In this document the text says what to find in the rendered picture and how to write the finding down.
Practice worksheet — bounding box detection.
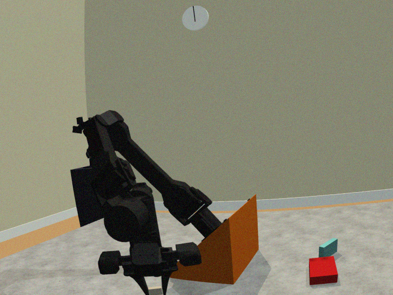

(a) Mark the teal rectangular block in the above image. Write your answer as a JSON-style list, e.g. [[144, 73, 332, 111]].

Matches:
[[319, 238, 338, 257]]

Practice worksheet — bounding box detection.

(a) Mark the red block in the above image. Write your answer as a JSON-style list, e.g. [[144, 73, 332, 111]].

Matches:
[[309, 256, 338, 285]]

